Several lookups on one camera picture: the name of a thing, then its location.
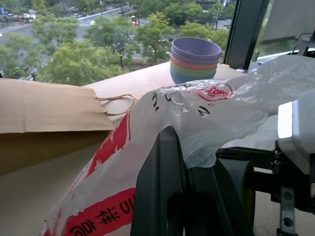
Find green plastic bowl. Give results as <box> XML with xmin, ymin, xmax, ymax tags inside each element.
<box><xmin>169</xmin><ymin>64</ymin><xmax>218</xmax><ymax>76</ymax></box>

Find black window frame pillar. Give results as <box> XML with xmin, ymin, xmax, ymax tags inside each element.
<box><xmin>224</xmin><ymin>0</ymin><xmax>269</xmax><ymax>72</ymax></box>

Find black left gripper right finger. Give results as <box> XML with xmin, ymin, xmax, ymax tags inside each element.
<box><xmin>187</xmin><ymin>156</ymin><xmax>255</xmax><ymax>236</ymax></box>

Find silver perforated metal bracket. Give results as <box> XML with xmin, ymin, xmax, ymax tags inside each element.
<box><xmin>276</xmin><ymin>186</ymin><xmax>296</xmax><ymax>236</ymax></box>

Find purple plastic bowl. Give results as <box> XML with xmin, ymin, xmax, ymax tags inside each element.
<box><xmin>171</xmin><ymin>37</ymin><xmax>222</xmax><ymax>59</ymax></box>
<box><xmin>170</xmin><ymin>51</ymin><xmax>220</xmax><ymax>62</ymax></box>

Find white red-printed plastic bag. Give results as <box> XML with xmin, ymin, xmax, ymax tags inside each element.
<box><xmin>40</xmin><ymin>55</ymin><xmax>315</xmax><ymax>236</ymax></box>

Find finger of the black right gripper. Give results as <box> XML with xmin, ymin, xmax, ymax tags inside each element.
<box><xmin>215</xmin><ymin>147</ymin><xmax>277</xmax><ymax>168</ymax></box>

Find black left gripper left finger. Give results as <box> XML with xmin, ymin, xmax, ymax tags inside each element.
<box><xmin>129</xmin><ymin>126</ymin><xmax>190</xmax><ymax>236</ymax></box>

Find brown paper bag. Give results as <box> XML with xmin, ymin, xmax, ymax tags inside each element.
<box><xmin>0</xmin><ymin>78</ymin><xmax>138</xmax><ymax>177</ymax></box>

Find grey window blind panel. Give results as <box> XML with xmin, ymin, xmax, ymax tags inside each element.
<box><xmin>259</xmin><ymin>0</ymin><xmax>315</xmax><ymax>45</ymax></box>

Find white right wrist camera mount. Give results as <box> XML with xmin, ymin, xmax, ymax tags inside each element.
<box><xmin>276</xmin><ymin>97</ymin><xmax>315</xmax><ymax>176</ymax></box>

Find salmon plastic bowl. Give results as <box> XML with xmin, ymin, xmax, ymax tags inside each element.
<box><xmin>169</xmin><ymin>57</ymin><xmax>219</xmax><ymax>71</ymax></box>

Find blue plastic bowl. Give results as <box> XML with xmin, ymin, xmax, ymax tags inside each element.
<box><xmin>169</xmin><ymin>69</ymin><xmax>216</xmax><ymax>85</ymax></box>

